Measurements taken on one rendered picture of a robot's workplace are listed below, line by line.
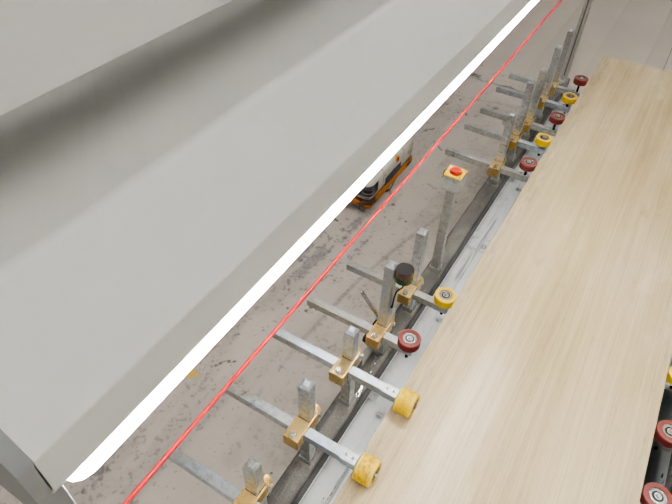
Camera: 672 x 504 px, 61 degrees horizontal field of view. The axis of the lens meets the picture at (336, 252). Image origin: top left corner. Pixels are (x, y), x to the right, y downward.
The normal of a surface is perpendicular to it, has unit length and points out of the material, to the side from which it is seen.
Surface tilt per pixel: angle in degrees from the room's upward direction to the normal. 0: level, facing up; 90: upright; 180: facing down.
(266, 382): 0
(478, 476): 0
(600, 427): 0
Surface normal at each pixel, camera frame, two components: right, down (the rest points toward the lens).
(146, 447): 0.03, -0.71
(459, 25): 0.76, -0.02
